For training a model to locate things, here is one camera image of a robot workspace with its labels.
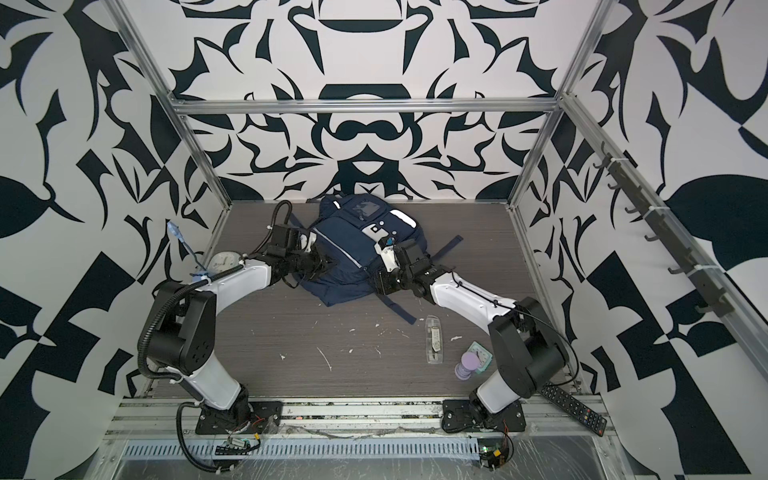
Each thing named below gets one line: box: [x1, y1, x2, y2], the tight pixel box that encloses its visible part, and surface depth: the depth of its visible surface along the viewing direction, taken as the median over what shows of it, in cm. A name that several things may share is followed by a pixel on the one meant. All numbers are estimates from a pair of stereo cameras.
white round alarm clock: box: [207, 250, 243, 275], surface depth 101 cm
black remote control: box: [540, 382, 607, 437], surface depth 76 cm
